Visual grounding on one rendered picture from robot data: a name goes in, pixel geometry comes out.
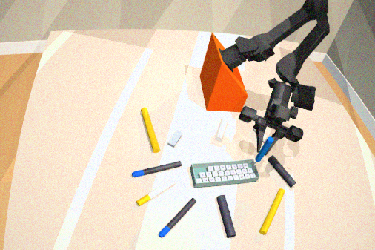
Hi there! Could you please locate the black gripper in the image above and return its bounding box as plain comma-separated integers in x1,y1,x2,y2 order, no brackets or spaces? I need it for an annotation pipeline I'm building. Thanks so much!
239,97,304,156

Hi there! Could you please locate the grey stylus with blue tip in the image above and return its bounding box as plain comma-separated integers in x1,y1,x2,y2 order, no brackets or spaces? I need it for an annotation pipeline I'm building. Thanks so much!
132,161,182,177
159,198,196,237

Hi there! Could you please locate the yellow cylinder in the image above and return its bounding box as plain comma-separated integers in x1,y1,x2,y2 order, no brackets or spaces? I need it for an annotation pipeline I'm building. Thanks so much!
141,108,161,153
259,188,285,235

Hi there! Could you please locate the white marker with yellow cap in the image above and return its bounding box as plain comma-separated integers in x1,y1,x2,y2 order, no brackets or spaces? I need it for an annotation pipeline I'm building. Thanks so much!
136,179,176,206

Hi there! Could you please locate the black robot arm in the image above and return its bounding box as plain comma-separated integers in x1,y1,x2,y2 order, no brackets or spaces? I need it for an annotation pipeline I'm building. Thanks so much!
219,0,330,122

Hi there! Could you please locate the keyboard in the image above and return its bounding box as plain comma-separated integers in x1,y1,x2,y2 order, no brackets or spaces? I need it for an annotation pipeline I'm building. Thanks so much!
190,159,259,188

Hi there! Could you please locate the dark grey cylinder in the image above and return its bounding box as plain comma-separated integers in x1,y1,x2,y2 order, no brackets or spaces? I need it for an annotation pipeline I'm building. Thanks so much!
268,155,296,187
216,195,236,238

